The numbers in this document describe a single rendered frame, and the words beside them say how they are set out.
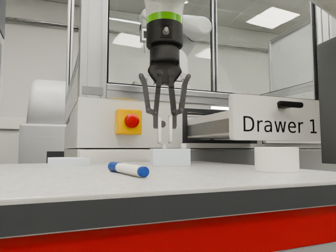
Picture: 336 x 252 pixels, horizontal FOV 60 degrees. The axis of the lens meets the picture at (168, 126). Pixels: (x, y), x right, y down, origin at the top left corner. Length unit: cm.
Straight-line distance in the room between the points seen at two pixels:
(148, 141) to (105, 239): 64
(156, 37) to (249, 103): 27
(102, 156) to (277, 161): 53
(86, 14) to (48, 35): 347
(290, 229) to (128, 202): 19
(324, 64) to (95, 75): 63
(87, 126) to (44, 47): 353
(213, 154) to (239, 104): 32
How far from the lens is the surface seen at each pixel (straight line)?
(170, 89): 72
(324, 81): 88
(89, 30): 92
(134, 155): 88
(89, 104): 87
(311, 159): 127
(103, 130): 86
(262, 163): 50
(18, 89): 425
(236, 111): 70
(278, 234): 36
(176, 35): 73
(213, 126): 80
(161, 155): 64
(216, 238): 32
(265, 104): 76
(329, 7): 102
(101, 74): 89
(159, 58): 71
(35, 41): 439
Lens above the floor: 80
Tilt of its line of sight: 5 degrees up
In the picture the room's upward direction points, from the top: straight up
